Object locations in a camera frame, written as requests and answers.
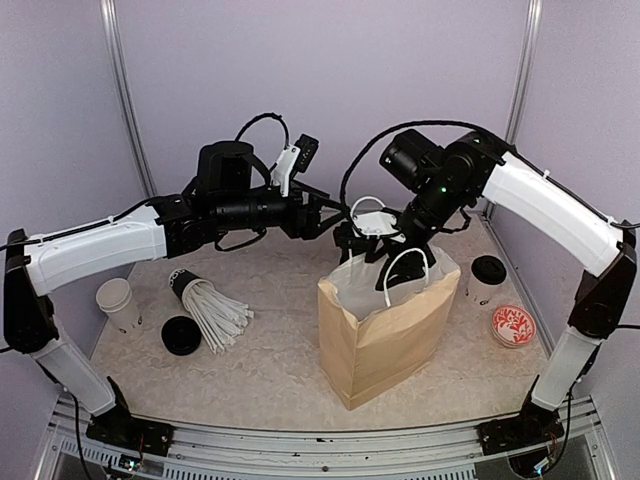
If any brown paper bag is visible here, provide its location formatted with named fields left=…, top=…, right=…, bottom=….
left=317, top=246, right=461, bottom=410

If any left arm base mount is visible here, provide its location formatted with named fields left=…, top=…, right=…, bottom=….
left=86, top=414, right=174, bottom=457

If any black cup lid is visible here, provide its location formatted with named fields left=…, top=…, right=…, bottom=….
left=471, top=255, right=507, bottom=286

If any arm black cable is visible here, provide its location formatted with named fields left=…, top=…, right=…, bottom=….
left=339, top=118, right=640, bottom=331
left=0, top=112, right=292, bottom=251

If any red patterned small plate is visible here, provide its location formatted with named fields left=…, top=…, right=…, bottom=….
left=491, top=305, right=537, bottom=348

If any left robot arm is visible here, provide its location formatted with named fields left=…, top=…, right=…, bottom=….
left=1, top=135, right=344, bottom=445

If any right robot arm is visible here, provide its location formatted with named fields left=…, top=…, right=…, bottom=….
left=380, top=125, right=637, bottom=444

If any front aluminium frame rail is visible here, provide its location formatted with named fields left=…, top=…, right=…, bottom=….
left=31, top=399, right=620, bottom=479

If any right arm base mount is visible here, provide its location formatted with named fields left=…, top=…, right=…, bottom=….
left=476, top=415, right=565, bottom=455

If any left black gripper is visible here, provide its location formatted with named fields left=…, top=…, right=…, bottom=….
left=215, top=177, right=351, bottom=239

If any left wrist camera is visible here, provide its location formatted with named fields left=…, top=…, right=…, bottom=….
left=271, top=134, right=319, bottom=197

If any white paper cup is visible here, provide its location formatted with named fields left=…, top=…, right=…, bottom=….
left=465, top=274, right=505, bottom=308

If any stack of black lids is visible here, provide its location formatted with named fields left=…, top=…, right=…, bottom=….
left=161, top=316, right=202, bottom=356

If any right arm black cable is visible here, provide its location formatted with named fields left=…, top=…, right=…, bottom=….
left=339, top=118, right=640, bottom=331

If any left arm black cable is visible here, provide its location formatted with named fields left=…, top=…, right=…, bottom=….
left=0, top=112, right=292, bottom=251

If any stack of white paper cups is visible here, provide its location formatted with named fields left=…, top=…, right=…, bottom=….
left=95, top=278, right=142, bottom=338

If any right aluminium corner post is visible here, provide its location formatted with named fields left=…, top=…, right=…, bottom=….
left=505, top=0, right=543, bottom=144

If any bundle of white straws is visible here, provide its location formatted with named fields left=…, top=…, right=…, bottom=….
left=181, top=279, right=254, bottom=355

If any aluminium corner post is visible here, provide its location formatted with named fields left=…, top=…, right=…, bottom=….
left=100, top=0, right=157, bottom=197
left=505, top=0, right=543, bottom=144

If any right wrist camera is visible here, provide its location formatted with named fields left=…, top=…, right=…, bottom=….
left=333, top=209, right=406, bottom=264

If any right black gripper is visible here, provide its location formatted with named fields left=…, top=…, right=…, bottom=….
left=366, top=176, right=470, bottom=289

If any black cup holding straws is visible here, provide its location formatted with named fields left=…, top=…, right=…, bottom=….
left=168, top=268, right=205, bottom=303

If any left aluminium corner post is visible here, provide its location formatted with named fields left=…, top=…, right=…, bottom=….
left=100, top=0, right=157, bottom=197

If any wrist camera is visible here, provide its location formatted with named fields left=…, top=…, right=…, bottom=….
left=333, top=209, right=406, bottom=264
left=271, top=134, right=319, bottom=197

